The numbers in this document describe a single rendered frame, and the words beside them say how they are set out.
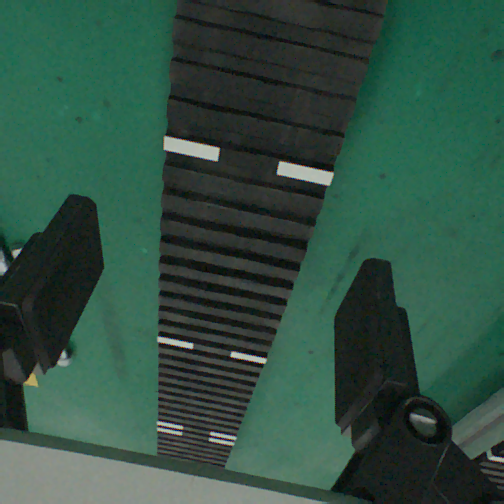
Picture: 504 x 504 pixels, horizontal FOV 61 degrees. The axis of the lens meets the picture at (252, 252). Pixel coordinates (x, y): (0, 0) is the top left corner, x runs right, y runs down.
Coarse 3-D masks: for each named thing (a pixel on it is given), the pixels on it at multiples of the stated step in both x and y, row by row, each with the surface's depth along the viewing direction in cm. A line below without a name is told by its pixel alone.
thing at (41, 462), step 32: (0, 448) 7; (32, 448) 7; (64, 448) 7; (96, 448) 7; (0, 480) 6; (32, 480) 6; (64, 480) 6; (96, 480) 7; (128, 480) 7; (160, 480) 7; (192, 480) 7; (224, 480) 7; (256, 480) 7
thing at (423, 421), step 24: (408, 408) 9; (432, 408) 9; (384, 432) 9; (408, 432) 9; (432, 432) 9; (360, 456) 10; (384, 456) 8; (408, 456) 8; (432, 456) 8; (336, 480) 10; (360, 480) 8; (384, 480) 8; (408, 480) 8; (432, 480) 8
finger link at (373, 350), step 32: (352, 288) 13; (384, 288) 11; (352, 320) 12; (384, 320) 10; (352, 352) 11; (384, 352) 10; (352, 384) 11; (384, 384) 9; (416, 384) 10; (352, 416) 11; (384, 416) 9; (448, 448) 9; (448, 480) 9; (480, 480) 9
